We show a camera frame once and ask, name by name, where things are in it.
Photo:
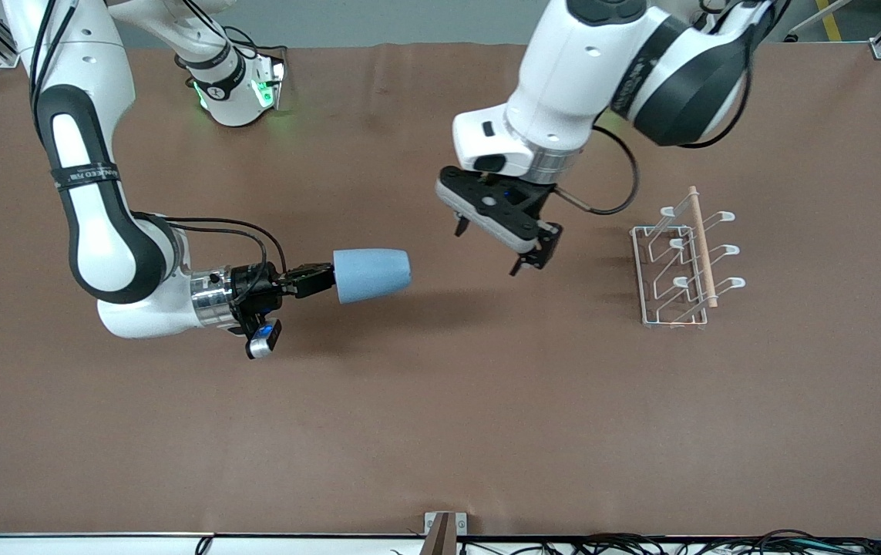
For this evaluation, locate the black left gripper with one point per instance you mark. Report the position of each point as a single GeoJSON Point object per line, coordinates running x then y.
{"type": "Point", "coordinates": [526, 202]}

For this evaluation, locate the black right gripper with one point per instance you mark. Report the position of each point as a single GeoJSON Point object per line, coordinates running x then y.
{"type": "Point", "coordinates": [249, 286]}

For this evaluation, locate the blue plastic cup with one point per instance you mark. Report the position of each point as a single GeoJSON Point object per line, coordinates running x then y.
{"type": "Point", "coordinates": [371, 276]}

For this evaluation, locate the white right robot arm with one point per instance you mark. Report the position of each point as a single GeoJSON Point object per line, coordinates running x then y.
{"type": "Point", "coordinates": [101, 247]}

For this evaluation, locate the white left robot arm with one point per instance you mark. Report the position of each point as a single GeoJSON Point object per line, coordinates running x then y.
{"type": "Point", "coordinates": [563, 77]}

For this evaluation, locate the brown table cover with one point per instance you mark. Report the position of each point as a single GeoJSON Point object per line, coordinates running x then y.
{"type": "Point", "coordinates": [409, 385]}

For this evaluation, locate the white metal tube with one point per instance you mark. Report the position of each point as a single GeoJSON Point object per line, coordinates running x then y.
{"type": "Point", "coordinates": [814, 21]}

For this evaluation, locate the metal bracket with brown post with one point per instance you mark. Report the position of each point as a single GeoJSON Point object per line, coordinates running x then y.
{"type": "Point", "coordinates": [440, 536]}

